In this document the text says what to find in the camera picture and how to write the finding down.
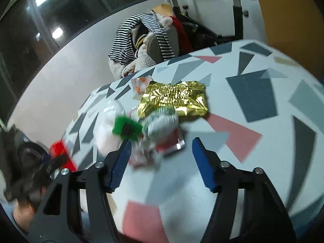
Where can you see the red plastic object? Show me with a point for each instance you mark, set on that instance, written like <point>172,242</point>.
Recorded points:
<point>57,149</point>

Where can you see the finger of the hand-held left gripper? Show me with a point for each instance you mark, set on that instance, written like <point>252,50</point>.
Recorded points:
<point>57,163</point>

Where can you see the black exercise bike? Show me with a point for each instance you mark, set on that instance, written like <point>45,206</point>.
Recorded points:
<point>202,30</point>

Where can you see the crumpled clear printed wrapper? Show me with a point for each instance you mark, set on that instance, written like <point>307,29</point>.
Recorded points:
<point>160,122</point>

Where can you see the grey chair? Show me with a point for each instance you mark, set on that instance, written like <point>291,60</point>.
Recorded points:
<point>154,45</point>

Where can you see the clear packet with orange print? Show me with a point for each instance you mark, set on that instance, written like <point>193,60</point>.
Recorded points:
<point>139,86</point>

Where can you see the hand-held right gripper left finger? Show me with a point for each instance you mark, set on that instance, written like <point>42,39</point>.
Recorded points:
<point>121,162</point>

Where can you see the person's left hand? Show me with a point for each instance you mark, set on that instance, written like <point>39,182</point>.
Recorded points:
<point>22,215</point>

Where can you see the black and white striped shirt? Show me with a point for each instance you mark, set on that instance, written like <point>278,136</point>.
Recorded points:
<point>124,40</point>

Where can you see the red scarf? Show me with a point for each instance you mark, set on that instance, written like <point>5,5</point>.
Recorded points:
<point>181,33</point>

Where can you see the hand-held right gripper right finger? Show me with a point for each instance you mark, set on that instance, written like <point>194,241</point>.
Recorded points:
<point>202,162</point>

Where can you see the pink blister card package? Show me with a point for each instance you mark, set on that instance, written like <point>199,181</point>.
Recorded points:
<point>169,144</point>

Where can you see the chair with striped clothes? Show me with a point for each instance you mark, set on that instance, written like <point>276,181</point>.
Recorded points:
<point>144,58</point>

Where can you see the white plastic bag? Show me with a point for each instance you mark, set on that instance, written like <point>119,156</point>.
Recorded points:
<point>106,131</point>

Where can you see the gold foil bag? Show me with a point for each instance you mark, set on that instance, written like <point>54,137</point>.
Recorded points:
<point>174,98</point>

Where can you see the green packet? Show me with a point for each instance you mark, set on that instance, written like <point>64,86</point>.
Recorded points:
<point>126,127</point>

